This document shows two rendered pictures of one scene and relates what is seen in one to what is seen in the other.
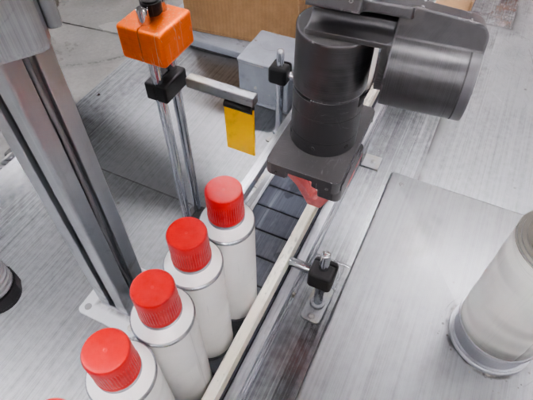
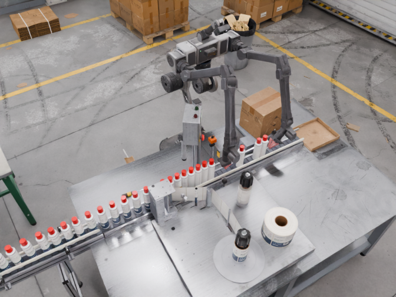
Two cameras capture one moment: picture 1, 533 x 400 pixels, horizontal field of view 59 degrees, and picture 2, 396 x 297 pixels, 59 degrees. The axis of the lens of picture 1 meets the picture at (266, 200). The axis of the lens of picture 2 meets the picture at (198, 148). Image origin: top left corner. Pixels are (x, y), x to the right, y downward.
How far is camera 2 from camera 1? 1.97 m
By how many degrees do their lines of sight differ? 22
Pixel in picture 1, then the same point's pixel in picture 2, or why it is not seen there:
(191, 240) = (204, 163)
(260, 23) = (253, 132)
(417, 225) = not seen: hidden behind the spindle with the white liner
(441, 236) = not seen: hidden behind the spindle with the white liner
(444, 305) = not seen: hidden behind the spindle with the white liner
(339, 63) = (224, 152)
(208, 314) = (203, 174)
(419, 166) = (262, 177)
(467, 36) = (234, 155)
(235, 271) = (210, 171)
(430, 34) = (232, 154)
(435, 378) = (230, 201)
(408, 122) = (269, 168)
